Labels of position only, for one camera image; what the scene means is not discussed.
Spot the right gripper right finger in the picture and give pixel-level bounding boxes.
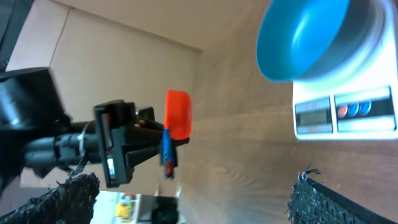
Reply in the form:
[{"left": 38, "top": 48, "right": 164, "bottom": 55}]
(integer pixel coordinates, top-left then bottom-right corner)
[{"left": 285, "top": 167, "right": 395, "bottom": 224}]

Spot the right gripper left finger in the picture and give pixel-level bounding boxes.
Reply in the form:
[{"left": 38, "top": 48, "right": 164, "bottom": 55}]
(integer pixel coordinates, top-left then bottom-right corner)
[{"left": 1, "top": 173, "right": 100, "bottom": 224}]

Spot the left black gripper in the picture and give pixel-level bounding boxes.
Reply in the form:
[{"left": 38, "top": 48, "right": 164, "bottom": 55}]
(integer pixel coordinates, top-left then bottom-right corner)
[{"left": 94, "top": 100, "right": 190, "bottom": 188}]

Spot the orange scoop with blue handle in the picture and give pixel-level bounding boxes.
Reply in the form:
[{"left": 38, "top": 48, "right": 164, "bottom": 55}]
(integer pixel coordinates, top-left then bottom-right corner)
[{"left": 160, "top": 90, "right": 192, "bottom": 179}]

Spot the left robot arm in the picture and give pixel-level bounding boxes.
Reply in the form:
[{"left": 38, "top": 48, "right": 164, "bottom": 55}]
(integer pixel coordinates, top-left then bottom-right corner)
[{"left": 1, "top": 67, "right": 192, "bottom": 188}]

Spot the white digital kitchen scale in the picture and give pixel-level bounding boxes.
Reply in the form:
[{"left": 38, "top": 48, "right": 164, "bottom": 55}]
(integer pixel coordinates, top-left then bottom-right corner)
[{"left": 292, "top": 0, "right": 398, "bottom": 141}]

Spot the blue metal bowl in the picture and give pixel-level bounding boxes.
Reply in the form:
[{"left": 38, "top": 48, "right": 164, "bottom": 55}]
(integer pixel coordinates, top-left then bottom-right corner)
[{"left": 256, "top": 0, "right": 385, "bottom": 82}]

